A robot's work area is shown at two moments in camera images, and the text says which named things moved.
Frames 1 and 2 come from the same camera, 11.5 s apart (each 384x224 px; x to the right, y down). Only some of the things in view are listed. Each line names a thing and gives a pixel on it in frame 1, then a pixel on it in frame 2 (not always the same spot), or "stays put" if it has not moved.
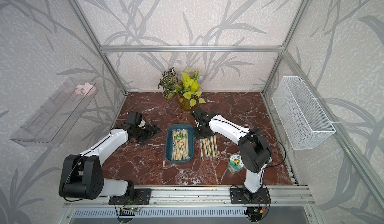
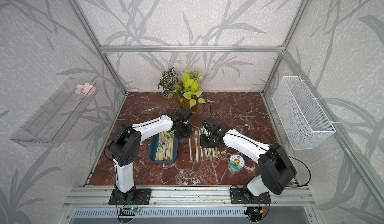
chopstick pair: [201, 145] to [196, 137]
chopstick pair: [212, 147] stays put
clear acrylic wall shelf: [50, 125] stays put
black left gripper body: [142, 134] to [184, 131]
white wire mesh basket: [305, 121] stays put
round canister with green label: [236, 163] stays put
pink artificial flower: [87, 89] stays put
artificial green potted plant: [186, 87] stays put
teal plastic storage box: [179, 143] to [153, 145]
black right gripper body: [199, 134] to [206, 141]
